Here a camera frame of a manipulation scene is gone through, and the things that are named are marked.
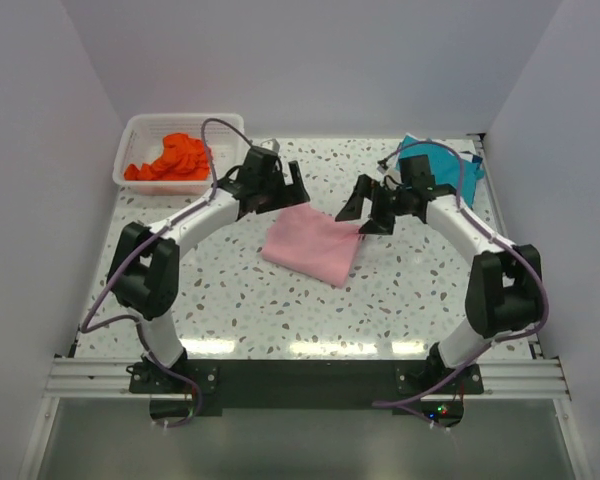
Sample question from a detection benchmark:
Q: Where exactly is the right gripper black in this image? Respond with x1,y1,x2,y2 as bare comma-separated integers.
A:
336,174,412,236

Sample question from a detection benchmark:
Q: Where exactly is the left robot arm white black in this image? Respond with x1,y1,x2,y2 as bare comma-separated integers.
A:
107,146,310,392

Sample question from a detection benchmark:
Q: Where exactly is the folded teal t shirt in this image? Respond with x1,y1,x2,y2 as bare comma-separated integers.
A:
398,135,484,208

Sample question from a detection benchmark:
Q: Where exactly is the white plastic basket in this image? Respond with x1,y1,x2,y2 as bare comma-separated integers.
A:
112,113,248,196

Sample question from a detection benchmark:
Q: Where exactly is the aluminium frame rail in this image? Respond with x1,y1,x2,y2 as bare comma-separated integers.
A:
42,130,581,480

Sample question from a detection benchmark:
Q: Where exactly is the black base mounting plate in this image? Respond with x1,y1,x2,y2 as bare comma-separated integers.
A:
129,357,486,419

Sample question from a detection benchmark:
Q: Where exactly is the purple cable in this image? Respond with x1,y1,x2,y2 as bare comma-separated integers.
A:
372,140,551,416
78,117,254,429

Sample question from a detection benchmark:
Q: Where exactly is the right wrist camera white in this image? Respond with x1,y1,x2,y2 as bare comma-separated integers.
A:
377,159,402,190

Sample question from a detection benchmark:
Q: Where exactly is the orange t shirt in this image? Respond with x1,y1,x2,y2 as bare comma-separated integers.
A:
123,133,211,182

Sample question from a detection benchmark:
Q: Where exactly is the pink t shirt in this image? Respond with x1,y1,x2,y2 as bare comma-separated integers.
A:
261,203,362,288

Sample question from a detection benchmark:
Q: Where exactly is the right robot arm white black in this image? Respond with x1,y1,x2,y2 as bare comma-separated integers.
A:
336,155,548,393

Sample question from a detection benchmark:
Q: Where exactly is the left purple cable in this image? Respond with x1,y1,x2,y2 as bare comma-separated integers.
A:
78,117,254,429

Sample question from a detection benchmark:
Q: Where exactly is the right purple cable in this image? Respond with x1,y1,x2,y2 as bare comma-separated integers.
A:
372,140,551,416

